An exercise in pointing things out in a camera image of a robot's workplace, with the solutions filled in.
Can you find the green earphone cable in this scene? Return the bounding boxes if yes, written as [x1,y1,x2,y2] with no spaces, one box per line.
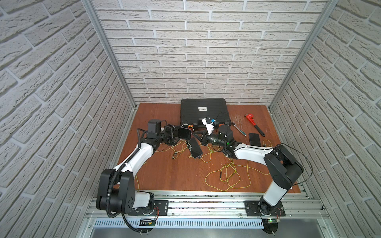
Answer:
[203,139,273,191]
[198,144,222,164]
[171,139,197,160]

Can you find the blue-edged smartphone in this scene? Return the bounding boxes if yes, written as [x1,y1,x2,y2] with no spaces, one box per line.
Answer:
[188,137,203,158]

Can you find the purple-edged smartphone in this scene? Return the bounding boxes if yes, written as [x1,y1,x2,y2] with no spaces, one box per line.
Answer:
[177,127,192,140]

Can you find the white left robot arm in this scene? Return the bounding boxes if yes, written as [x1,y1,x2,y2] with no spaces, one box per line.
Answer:
[96,124,180,218]

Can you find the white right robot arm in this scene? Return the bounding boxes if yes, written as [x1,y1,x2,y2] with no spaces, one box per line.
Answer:
[196,134,304,209]

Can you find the grey metal wrench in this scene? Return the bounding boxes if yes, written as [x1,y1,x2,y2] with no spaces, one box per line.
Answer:
[231,122,247,136]

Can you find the red and black tool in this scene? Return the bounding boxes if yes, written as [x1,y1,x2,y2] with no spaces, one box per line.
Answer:
[245,114,266,137]

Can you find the black plastic tool case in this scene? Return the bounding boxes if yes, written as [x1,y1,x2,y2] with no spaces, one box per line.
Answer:
[180,98,231,129]

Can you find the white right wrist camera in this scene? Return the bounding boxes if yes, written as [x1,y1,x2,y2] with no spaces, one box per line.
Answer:
[201,117,215,135]

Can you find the aluminium rail frame front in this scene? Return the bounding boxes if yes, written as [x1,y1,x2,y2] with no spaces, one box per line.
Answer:
[84,188,329,221]

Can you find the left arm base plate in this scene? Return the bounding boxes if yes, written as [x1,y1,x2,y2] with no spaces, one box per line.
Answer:
[128,200,169,217]

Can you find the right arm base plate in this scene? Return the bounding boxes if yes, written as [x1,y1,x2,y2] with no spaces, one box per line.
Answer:
[244,200,286,217]

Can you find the aluminium corner post left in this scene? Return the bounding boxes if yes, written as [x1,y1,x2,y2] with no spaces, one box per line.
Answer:
[82,0,138,111]

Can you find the aluminium corner post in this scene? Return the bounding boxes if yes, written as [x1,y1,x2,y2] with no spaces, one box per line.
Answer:
[268,0,338,111]
[82,0,138,111]

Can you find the aluminium corner post right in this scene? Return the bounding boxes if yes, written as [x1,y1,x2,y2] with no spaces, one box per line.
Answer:
[268,0,338,111]

